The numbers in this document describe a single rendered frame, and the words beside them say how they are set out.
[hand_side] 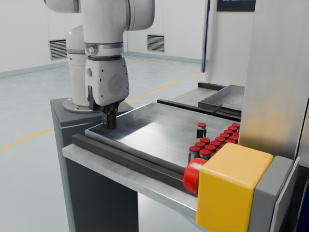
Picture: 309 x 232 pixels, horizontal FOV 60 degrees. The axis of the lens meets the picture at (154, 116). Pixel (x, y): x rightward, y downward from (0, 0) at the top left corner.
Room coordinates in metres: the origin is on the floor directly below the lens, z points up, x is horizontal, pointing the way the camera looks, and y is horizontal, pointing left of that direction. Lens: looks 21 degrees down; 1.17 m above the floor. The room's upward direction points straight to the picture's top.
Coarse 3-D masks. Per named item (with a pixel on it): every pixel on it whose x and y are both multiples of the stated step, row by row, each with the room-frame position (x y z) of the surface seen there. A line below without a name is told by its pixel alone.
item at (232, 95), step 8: (224, 88) 0.92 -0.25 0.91; (232, 88) 0.97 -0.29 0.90; (240, 88) 0.95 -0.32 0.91; (208, 96) 0.83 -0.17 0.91; (216, 96) 0.87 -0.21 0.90; (224, 96) 0.93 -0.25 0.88; (232, 96) 0.93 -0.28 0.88; (240, 96) 0.93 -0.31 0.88; (200, 104) 0.77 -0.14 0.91; (208, 104) 0.75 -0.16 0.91; (216, 104) 0.84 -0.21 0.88; (224, 104) 0.84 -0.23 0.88; (232, 104) 0.84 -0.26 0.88; (240, 104) 0.84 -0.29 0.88; (224, 112) 0.72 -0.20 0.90; (232, 112) 0.71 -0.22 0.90; (240, 112) 0.69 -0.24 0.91
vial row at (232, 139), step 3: (237, 132) 0.52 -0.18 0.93; (234, 135) 0.51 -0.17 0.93; (237, 135) 0.51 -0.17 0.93; (231, 138) 0.49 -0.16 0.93; (234, 138) 0.50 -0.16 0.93; (237, 138) 0.50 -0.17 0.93; (225, 141) 0.48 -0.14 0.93; (228, 141) 0.48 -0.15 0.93; (231, 141) 0.48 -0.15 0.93; (234, 141) 0.48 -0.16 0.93; (237, 141) 0.49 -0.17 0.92; (222, 144) 0.47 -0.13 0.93; (216, 150) 0.44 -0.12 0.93; (213, 153) 0.43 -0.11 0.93
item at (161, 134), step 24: (120, 120) 0.65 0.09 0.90; (144, 120) 0.70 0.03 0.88; (168, 120) 0.70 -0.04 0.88; (192, 120) 0.69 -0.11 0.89; (216, 120) 0.64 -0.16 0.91; (120, 144) 0.50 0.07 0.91; (144, 144) 0.56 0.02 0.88; (168, 144) 0.56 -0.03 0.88; (192, 144) 0.56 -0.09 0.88; (168, 168) 0.43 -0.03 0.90
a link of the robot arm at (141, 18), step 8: (136, 0) 0.60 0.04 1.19; (144, 0) 0.60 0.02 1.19; (152, 0) 0.61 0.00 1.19; (136, 8) 0.59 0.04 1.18; (144, 8) 0.60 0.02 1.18; (152, 8) 0.61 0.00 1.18; (136, 16) 0.59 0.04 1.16; (144, 16) 0.60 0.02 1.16; (152, 16) 0.61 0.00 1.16; (136, 24) 0.60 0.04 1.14; (144, 24) 0.61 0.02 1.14; (152, 24) 0.63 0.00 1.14
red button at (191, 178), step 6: (192, 162) 0.26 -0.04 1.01; (198, 162) 0.26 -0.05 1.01; (204, 162) 0.26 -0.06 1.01; (186, 168) 0.26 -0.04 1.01; (192, 168) 0.25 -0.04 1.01; (198, 168) 0.25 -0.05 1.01; (186, 174) 0.25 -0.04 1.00; (192, 174) 0.25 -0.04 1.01; (198, 174) 0.24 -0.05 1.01; (186, 180) 0.25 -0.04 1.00; (192, 180) 0.24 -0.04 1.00; (198, 180) 0.24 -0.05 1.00; (186, 186) 0.25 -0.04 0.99; (192, 186) 0.24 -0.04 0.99; (192, 192) 0.25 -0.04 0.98
